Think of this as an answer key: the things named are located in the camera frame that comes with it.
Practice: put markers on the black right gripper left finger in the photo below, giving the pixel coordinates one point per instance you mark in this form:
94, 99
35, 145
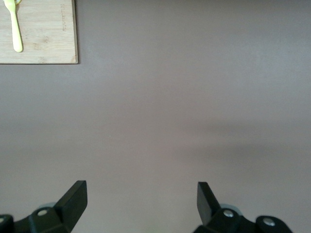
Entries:
60, 218

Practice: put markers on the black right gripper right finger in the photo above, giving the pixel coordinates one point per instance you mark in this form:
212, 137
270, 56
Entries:
218, 221

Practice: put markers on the yellow plastic fork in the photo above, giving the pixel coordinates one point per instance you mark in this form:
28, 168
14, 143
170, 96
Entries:
17, 41

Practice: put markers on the bamboo cutting board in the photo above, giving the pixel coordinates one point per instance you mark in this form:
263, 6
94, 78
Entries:
48, 29

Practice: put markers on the lemon slice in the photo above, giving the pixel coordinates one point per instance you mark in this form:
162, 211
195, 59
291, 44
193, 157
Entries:
19, 1

